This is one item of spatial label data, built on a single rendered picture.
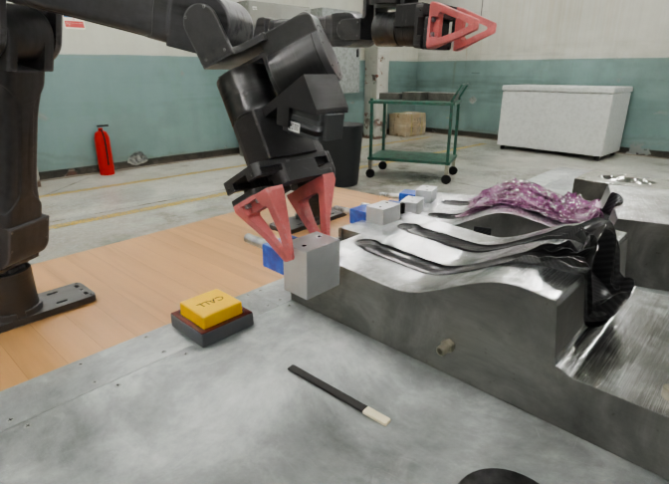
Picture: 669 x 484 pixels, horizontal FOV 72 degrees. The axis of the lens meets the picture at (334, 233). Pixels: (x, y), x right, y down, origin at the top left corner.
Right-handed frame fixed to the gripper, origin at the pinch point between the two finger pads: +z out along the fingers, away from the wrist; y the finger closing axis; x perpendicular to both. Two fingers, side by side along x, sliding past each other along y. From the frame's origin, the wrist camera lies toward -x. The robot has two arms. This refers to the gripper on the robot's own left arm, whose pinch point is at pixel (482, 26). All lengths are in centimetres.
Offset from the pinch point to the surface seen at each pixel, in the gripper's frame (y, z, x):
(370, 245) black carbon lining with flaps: -21.6, -3.2, 31.3
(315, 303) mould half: -30.4, -6.2, 38.7
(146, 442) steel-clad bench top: -59, -1, 40
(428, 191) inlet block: 14.5, -14.7, 31.8
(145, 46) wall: 218, -520, -9
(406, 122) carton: 648, -428, 101
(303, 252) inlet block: -43.6, 4.6, 23.7
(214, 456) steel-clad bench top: -56, 6, 40
